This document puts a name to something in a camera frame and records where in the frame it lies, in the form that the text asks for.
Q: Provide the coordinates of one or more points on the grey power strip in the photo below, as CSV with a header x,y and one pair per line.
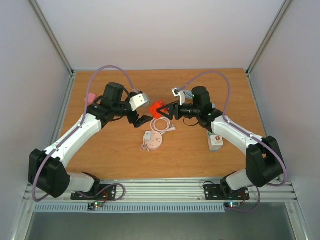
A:
x,y
213,143

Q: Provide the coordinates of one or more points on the left controller board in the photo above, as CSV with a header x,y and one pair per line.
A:
x,y
95,205

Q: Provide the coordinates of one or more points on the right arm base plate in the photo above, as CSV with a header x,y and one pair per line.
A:
x,y
216,192

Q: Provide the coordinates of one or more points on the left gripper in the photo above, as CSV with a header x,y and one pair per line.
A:
x,y
140,121

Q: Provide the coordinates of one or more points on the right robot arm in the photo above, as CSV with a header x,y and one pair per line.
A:
x,y
263,158

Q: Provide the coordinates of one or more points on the aluminium rail frame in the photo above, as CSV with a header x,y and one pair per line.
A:
x,y
189,190

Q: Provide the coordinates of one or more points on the round pink power socket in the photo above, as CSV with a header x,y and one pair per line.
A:
x,y
154,144

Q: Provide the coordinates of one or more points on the white cube charger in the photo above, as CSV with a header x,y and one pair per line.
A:
x,y
216,141

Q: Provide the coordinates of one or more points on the controller board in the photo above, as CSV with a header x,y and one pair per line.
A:
x,y
95,205
232,205

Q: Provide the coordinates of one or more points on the pink square plug adapter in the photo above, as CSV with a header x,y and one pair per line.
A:
x,y
90,99

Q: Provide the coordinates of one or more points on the right controller board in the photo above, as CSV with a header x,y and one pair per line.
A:
x,y
232,205

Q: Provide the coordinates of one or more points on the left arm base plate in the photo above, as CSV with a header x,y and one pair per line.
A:
x,y
98,192

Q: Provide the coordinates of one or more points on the blue slotted cable duct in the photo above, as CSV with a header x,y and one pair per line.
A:
x,y
129,208

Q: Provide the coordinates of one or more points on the orange cube socket adapter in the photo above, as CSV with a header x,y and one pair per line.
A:
x,y
153,109

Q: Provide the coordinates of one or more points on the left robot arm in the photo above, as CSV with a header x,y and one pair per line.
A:
x,y
47,168

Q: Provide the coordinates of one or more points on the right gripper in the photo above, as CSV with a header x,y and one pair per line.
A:
x,y
171,110

